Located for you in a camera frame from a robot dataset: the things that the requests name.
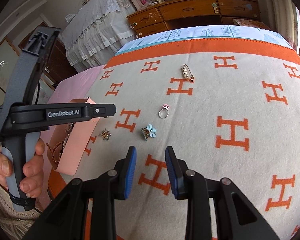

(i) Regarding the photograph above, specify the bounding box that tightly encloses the small gold flower earring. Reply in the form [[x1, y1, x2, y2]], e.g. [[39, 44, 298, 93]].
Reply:
[[100, 128, 111, 140]]

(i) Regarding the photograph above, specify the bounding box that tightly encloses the wooden desk with drawers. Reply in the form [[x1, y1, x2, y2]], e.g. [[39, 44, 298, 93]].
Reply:
[[127, 0, 260, 37]]

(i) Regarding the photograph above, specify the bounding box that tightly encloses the stack of books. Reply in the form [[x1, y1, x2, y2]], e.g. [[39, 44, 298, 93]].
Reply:
[[233, 18, 271, 30]]

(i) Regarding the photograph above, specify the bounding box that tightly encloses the pink jewelry box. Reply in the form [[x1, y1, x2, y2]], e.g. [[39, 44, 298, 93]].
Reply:
[[46, 97, 101, 177]]

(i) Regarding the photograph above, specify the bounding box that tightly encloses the knit sweater left forearm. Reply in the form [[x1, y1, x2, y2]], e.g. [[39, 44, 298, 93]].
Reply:
[[0, 185, 40, 239]]

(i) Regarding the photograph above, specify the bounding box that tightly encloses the gold pearl hair comb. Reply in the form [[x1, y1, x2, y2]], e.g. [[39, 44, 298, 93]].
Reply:
[[46, 122, 75, 164]]

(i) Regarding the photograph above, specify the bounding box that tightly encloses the white lace furniture cover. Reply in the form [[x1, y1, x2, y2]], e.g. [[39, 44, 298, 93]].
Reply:
[[62, 0, 135, 72]]

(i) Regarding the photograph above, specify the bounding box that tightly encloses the ring with pink stone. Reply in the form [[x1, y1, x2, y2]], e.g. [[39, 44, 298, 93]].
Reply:
[[157, 103, 170, 119]]

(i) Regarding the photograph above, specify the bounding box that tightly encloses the pearl safety pin brooch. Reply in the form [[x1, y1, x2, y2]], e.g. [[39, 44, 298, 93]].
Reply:
[[181, 64, 194, 83]]

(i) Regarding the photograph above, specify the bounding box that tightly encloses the beige floral curtain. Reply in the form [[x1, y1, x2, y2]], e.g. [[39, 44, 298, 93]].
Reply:
[[258, 0, 300, 51]]

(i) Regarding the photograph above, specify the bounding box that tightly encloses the white blue tree sheet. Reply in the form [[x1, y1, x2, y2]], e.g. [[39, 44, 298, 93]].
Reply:
[[117, 25, 292, 54]]

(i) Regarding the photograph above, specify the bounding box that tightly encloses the orange grey H blanket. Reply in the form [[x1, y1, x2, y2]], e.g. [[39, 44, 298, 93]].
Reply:
[[47, 37, 300, 240]]

